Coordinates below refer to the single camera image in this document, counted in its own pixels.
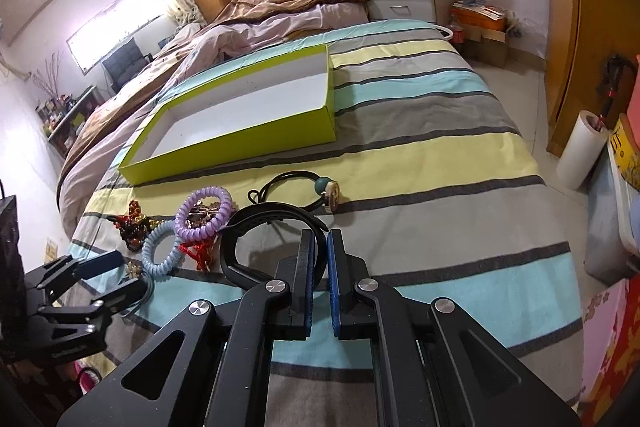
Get cardboard box with books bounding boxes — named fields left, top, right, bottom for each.
left=450, top=2, right=518, bottom=67

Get black white waste bin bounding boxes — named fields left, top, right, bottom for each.
left=433, top=24, right=454, bottom=41

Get striped bed sheet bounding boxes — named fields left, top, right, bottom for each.
left=70, top=20, right=582, bottom=426

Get pink brown duvet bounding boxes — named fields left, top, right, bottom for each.
left=56, top=0, right=369, bottom=236

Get rose gold hair clip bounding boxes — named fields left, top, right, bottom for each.
left=184, top=200, right=219, bottom=229

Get black cord teal bead necklace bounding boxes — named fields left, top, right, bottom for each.
left=246, top=170, right=344, bottom=215

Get clear plastic storage bin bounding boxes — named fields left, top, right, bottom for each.
left=584, top=145, right=639, bottom=286

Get red coral hair ornament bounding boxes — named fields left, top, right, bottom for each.
left=179, top=237, right=217, bottom=272

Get yellow printed box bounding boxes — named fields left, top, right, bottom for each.
left=610, top=113, right=640, bottom=191

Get purple spiral hair tie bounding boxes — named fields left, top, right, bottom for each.
left=173, top=184, right=238, bottom=242

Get wooden door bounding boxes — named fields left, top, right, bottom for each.
left=544, top=0, right=639, bottom=156

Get black smart band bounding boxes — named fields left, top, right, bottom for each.
left=218, top=202, right=329, bottom=291

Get side desk with clutter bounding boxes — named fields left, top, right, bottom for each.
left=36, top=86, right=105, bottom=158

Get green cardboard box lid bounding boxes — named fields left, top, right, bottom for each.
left=118, top=44, right=336, bottom=185

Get pink red gift box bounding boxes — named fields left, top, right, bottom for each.
left=579, top=275, right=639, bottom=426

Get white paper roll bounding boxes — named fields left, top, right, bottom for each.
left=556, top=110, right=608, bottom=191

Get light blue spiral hair tie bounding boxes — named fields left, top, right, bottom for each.
left=140, top=220, right=186, bottom=279

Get dark office chair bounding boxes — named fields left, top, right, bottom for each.
left=102, top=38, right=153, bottom=93

